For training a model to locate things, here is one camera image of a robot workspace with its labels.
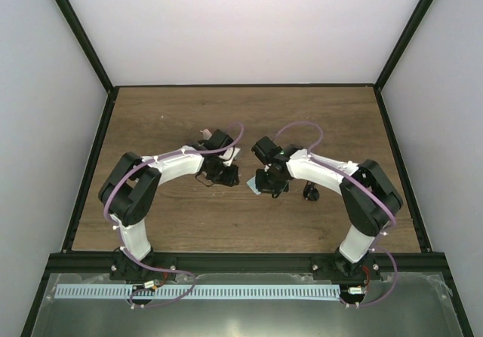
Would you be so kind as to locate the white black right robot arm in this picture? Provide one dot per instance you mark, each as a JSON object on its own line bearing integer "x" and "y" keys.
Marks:
{"x": 370, "y": 199}

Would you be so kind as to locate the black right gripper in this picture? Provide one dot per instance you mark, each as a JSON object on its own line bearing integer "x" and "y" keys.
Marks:
{"x": 263, "y": 187}

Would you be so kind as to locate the black sunglasses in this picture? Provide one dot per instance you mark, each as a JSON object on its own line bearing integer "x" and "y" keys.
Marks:
{"x": 310, "y": 192}

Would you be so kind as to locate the pink glasses case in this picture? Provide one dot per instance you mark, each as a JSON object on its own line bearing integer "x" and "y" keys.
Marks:
{"x": 205, "y": 133}

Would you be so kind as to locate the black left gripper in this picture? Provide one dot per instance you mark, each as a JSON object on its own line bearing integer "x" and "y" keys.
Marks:
{"x": 229, "y": 180}

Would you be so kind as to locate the black frame post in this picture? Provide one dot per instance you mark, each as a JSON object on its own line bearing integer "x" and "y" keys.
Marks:
{"x": 404, "y": 40}
{"x": 83, "y": 40}

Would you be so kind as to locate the black right frame post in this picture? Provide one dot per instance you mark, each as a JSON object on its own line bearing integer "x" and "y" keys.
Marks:
{"x": 404, "y": 40}

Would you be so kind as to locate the metal front tray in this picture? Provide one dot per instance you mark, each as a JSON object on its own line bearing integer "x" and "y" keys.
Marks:
{"x": 408, "y": 304}

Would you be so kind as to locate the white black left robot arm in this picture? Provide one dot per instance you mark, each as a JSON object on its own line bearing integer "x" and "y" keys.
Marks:
{"x": 129, "y": 191}

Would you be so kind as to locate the black left frame post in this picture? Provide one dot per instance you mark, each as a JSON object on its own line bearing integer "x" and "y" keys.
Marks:
{"x": 83, "y": 40}

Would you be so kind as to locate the light blue cleaning cloth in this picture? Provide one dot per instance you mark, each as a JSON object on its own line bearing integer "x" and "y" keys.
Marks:
{"x": 251, "y": 183}

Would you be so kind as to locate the black front mounting rail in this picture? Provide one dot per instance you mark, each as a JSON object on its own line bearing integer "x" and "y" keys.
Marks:
{"x": 321, "y": 265}

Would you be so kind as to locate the light blue slotted cable duct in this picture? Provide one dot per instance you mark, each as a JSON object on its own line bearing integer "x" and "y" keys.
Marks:
{"x": 317, "y": 292}

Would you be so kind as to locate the black table rail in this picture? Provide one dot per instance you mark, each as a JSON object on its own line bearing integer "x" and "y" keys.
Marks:
{"x": 89, "y": 170}
{"x": 413, "y": 207}

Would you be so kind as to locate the black right table rail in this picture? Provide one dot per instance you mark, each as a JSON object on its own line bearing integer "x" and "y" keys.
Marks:
{"x": 413, "y": 207}

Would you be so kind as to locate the black left table rail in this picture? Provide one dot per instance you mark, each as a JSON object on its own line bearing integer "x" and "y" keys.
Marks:
{"x": 89, "y": 170}

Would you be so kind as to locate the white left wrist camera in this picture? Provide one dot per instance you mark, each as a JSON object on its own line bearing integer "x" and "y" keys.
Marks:
{"x": 229, "y": 156}

